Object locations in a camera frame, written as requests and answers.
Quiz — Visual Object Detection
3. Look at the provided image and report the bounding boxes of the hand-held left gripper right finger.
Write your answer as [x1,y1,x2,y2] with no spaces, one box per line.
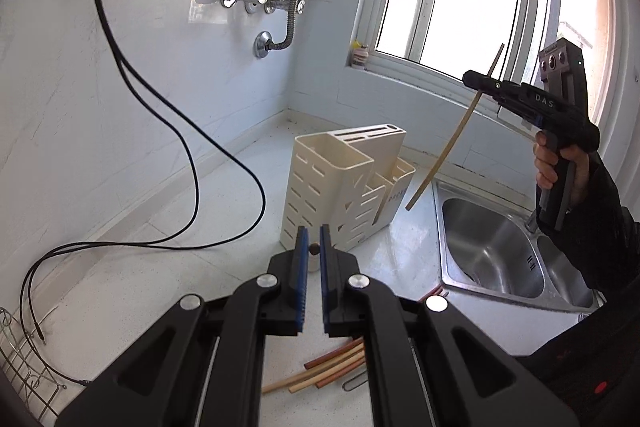
[320,223,581,427]

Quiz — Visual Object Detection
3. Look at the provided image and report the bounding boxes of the chrome wall flange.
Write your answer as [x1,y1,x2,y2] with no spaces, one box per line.
[252,31,275,59]

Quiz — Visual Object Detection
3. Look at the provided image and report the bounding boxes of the small white bottle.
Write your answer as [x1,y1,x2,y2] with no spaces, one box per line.
[351,39,370,70]

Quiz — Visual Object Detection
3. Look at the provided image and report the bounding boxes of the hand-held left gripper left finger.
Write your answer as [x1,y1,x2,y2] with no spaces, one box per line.
[52,226,308,427]

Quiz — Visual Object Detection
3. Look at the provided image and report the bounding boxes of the metal wire rack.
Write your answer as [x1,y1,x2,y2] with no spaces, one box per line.
[0,306,68,423]

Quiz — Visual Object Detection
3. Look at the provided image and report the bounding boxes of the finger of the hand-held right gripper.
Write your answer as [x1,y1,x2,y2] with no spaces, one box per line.
[497,99,538,140]
[462,71,523,102]

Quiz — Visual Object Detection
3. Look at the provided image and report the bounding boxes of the pile of wooden chopsticks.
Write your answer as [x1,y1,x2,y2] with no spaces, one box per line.
[261,284,448,395]

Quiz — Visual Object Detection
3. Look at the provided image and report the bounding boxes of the person's right forearm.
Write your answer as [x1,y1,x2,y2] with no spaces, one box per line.
[537,149,640,308]

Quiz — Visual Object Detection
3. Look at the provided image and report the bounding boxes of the black cable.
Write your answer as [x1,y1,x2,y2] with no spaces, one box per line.
[17,0,268,348]
[17,0,201,348]

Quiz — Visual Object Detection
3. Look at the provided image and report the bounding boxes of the cream plastic utensil holder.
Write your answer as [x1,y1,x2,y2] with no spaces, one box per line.
[280,123,417,253]

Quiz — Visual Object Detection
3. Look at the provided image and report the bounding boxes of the stainless steel sink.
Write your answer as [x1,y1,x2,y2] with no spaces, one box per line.
[432,179,608,313]

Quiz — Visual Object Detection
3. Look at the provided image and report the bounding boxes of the person's right hand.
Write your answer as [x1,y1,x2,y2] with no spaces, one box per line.
[532,141,593,208]

